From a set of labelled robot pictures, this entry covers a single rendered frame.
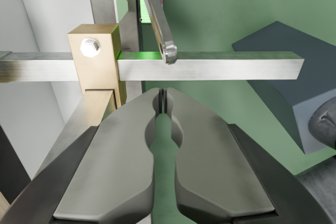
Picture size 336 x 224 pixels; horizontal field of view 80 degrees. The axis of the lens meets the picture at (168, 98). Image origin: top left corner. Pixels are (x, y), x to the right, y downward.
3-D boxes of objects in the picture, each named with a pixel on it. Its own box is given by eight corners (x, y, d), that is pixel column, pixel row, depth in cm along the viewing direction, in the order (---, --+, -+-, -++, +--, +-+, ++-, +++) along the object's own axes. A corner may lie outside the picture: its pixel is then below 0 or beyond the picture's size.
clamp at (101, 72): (123, 23, 27) (116, 33, 23) (132, 107, 34) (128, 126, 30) (76, 23, 27) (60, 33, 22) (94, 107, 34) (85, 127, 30)
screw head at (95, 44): (98, 37, 23) (96, 40, 22) (101, 55, 24) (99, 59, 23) (79, 37, 23) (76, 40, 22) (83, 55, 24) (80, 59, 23)
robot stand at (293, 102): (277, 20, 105) (386, 67, 54) (286, 59, 117) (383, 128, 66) (231, 44, 111) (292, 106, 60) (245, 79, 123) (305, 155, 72)
